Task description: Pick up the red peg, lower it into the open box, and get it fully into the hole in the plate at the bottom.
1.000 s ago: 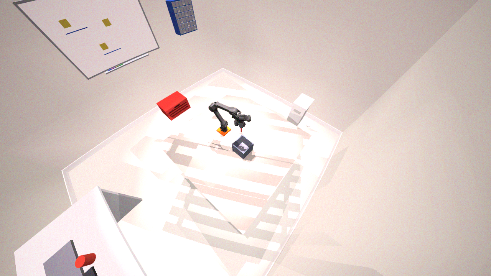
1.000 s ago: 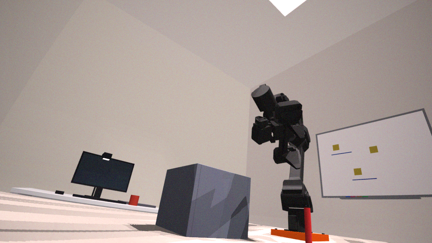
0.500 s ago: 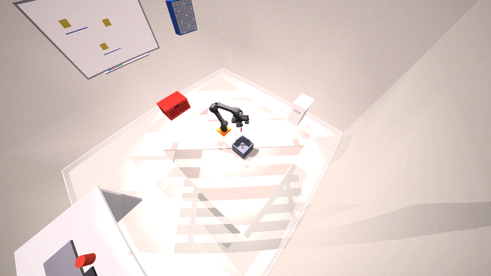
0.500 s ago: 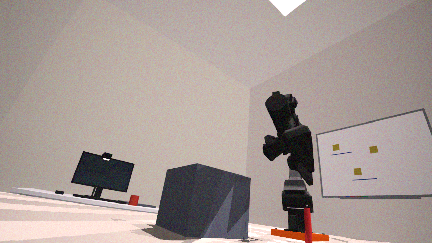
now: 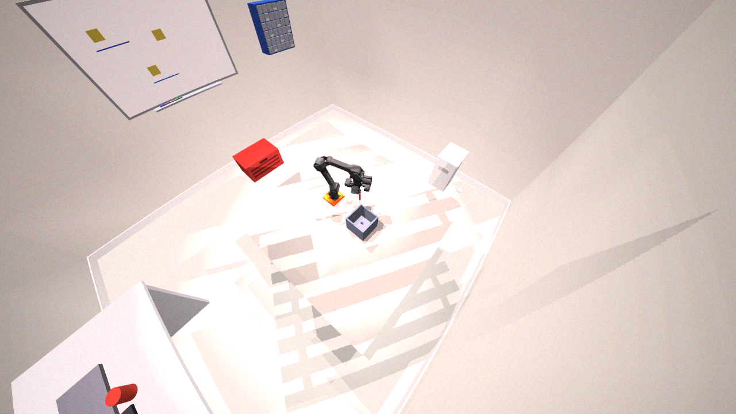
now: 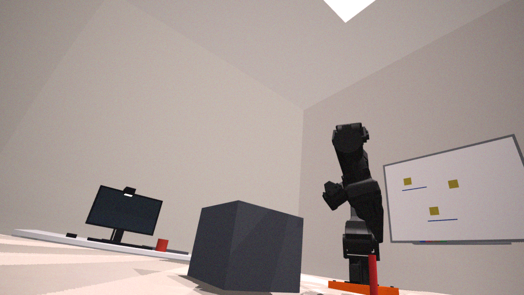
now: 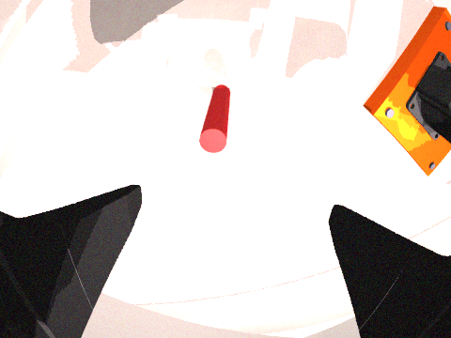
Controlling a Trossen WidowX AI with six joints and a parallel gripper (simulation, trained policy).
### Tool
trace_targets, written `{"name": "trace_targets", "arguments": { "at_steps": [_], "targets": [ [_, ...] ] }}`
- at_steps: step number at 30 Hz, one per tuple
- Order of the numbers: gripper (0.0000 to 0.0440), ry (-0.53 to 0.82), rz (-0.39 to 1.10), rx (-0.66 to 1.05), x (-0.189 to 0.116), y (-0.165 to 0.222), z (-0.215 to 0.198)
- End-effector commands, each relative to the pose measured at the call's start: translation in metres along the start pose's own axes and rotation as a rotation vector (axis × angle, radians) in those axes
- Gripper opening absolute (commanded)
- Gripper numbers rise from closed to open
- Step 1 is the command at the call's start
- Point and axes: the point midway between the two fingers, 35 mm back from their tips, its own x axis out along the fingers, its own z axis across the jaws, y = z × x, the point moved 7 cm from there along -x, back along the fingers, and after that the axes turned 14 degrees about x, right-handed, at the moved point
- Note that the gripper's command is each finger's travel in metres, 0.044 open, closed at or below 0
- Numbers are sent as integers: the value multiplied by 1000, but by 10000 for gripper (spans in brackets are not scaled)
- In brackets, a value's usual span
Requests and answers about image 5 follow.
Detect white square plate with hole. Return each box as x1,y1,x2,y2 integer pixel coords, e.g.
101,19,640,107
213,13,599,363
354,216,371,230

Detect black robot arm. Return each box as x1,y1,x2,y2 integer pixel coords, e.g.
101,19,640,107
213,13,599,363
313,156,373,201

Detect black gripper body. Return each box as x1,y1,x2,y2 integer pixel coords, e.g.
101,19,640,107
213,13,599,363
344,178,371,192

